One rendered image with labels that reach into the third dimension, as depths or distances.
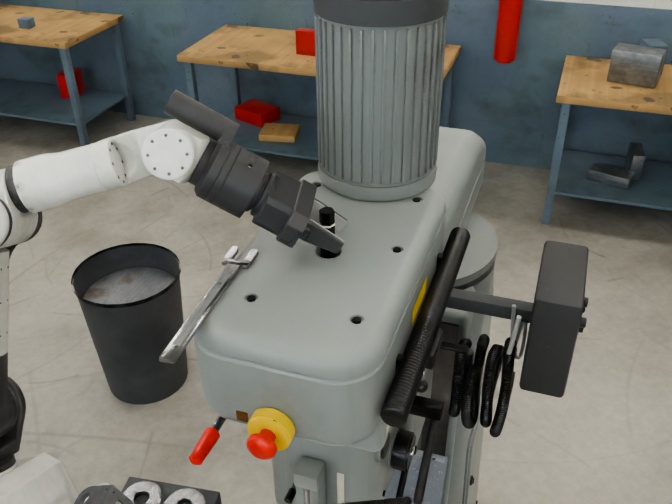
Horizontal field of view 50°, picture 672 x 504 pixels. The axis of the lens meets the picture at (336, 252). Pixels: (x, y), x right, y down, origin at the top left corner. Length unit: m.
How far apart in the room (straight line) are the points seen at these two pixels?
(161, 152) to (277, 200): 0.16
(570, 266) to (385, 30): 0.56
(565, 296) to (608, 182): 3.71
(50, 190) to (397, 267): 0.47
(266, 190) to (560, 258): 0.61
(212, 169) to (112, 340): 2.40
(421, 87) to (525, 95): 4.27
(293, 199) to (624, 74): 3.89
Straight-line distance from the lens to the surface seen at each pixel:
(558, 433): 3.45
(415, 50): 1.07
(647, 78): 4.73
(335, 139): 1.14
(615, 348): 3.96
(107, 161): 0.98
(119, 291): 3.43
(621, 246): 4.78
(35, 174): 1.01
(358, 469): 1.20
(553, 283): 1.29
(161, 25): 6.16
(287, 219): 0.96
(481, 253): 1.65
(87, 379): 3.79
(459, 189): 1.52
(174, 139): 0.93
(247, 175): 0.96
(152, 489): 1.73
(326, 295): 0.95
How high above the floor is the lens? 2.46
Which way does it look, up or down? 34 degrees down
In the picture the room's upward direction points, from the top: 1 degrees counter-clockwise
